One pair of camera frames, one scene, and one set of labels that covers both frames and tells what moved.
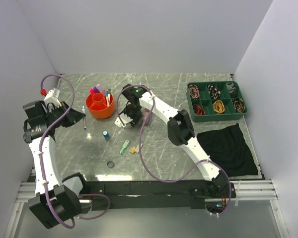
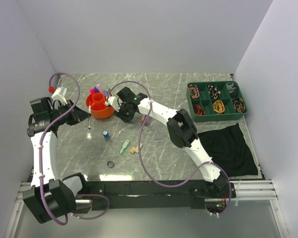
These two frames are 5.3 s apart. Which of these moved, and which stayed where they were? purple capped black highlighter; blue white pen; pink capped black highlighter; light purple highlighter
Moved: blue white pen
Stayed: light purple highlighter; pink capped black highlighter; purple capped black highlighter
